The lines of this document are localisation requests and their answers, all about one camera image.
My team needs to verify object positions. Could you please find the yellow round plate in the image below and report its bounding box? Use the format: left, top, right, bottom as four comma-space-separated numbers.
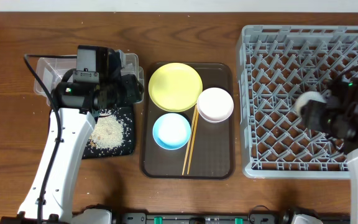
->
148, 63, 203, 112

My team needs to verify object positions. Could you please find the dark brown serving tray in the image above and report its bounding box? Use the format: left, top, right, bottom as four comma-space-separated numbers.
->
140, 62, 235, 180

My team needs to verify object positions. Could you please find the pink round bowl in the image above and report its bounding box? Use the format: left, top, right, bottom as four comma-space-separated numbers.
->
196, 87, 234, 123

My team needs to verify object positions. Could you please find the upper clear plastic bin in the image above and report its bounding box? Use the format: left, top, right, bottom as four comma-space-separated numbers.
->
36, 50, 144, 91

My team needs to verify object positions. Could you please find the right wooden chopstick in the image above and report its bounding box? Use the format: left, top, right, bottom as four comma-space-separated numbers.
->
187, 106, 199, 174

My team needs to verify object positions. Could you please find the white paper cup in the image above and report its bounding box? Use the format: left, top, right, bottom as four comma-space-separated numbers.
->
294, 91, 326, 116

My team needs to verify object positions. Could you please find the left wooden chopstick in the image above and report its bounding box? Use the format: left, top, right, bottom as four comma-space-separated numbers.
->
181, 105, 197, 175

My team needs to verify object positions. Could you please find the wooden chopstick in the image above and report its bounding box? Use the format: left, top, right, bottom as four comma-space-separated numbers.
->
187, 106, 199, 174
181, 105, 197, 175

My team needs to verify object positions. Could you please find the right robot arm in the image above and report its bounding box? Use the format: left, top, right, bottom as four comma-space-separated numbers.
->
295, 78, 358, 223

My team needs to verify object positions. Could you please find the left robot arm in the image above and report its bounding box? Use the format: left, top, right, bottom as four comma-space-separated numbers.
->
0, 45, 144, 223

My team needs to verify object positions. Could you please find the light blue bowl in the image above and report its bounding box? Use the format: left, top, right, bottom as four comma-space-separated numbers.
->
152, 113, 191, 151

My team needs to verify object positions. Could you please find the black rectangular tray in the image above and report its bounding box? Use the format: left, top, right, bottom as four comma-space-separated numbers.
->
82, 106, 135, 159

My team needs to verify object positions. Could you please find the cooked rice pile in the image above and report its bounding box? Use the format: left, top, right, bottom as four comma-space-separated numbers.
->
89, 110, 126, 149

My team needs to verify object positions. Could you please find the clear plastic bin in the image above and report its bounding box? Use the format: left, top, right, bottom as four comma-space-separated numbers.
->
36, 50, 144, 91
37, 67, 144, 104

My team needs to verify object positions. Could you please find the grey plastic dishwasher rack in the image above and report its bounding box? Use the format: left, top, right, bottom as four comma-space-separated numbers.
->
236, 25, 358, 179

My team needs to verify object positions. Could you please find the lower clear plastic bin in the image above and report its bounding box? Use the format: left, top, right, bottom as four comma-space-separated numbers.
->
37, 67, 144, 104

